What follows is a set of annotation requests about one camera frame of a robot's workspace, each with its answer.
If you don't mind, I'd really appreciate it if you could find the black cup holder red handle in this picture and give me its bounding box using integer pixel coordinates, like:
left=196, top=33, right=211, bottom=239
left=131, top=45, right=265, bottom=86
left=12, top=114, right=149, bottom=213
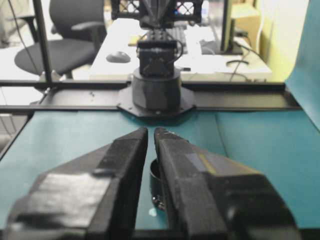
left=149, top=158, right=167, bottom=212

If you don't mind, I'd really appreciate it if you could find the black keyboard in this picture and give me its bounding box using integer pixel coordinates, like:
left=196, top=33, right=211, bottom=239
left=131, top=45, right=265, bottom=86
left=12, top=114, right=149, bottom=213
left=168, top=26, right=189, bottom=55

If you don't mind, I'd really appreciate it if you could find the blue-green table cloth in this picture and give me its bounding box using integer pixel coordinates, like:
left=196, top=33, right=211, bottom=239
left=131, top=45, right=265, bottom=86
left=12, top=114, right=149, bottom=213
left=0, top=109, right=320, bottom=230

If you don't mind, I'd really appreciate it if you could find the dark computer mouse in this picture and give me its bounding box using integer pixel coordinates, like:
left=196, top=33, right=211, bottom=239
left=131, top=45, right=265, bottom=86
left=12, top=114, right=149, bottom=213
left=106, top=51, right=132, bottom=63

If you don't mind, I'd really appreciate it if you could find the white office desk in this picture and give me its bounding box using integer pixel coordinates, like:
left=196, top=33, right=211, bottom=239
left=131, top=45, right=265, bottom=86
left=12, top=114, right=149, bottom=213
left=89, top=18, right=273, bottom=81

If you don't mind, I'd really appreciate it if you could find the brown cardboard box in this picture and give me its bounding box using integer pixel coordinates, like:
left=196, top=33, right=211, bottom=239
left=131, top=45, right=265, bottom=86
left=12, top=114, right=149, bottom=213
left=231, top=4, right=262, bottom=46

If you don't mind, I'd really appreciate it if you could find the black office chair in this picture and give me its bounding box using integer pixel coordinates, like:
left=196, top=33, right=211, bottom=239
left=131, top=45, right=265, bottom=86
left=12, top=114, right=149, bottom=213
left=13, top=0, right=108, bottom=80

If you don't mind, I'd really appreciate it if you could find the black desk cable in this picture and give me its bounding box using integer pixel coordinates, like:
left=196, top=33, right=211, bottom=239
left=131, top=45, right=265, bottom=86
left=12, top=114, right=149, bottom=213
left=226, top=39, right=266, bottom=81

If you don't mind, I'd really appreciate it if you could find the black table frame rail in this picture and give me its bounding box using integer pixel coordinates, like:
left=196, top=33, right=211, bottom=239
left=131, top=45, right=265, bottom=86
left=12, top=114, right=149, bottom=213
left=0, top=79, right=302, bottom=112

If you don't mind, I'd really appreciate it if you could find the black frame post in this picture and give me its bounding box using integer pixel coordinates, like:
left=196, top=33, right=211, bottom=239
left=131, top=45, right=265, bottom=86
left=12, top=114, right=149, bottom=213
left=34, top=0, right=55, bottom=83

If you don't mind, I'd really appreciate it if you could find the thin black hanging cable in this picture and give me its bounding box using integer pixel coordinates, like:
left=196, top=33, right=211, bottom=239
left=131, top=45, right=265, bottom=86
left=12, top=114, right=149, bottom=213
left=11, top=0, right=35, bottom=83

